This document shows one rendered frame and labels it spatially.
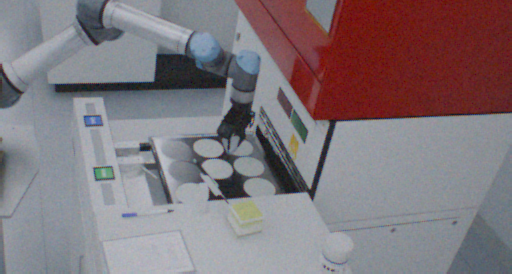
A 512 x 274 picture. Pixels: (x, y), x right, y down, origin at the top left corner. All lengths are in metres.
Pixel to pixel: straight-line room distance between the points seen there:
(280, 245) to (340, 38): 0.56
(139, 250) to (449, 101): 0.98
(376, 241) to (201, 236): 0.74
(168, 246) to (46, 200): 1.63
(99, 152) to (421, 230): 1.12
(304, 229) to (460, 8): 0.72
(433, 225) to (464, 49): 0.71
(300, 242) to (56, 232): 1.57
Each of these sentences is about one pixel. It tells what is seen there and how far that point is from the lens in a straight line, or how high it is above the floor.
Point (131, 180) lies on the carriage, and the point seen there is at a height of 0.88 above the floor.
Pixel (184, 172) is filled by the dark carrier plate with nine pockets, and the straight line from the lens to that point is 1.97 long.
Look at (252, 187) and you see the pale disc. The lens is 1.95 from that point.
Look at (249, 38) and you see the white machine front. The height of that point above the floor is 1.12.
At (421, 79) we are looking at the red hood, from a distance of 1.81.
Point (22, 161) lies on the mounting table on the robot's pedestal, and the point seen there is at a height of 0.82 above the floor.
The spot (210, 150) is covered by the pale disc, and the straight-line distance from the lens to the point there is 2.07.
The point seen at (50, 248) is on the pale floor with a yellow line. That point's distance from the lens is 2.97.
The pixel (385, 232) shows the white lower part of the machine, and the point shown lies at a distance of 2.18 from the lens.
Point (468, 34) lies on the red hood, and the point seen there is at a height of 1.49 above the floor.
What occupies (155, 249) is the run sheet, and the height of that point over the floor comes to 0.97.
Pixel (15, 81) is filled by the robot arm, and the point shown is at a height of 1.03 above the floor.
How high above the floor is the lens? 2.14
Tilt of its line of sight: 34 degrees down
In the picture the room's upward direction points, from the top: 12 degrees clockwise
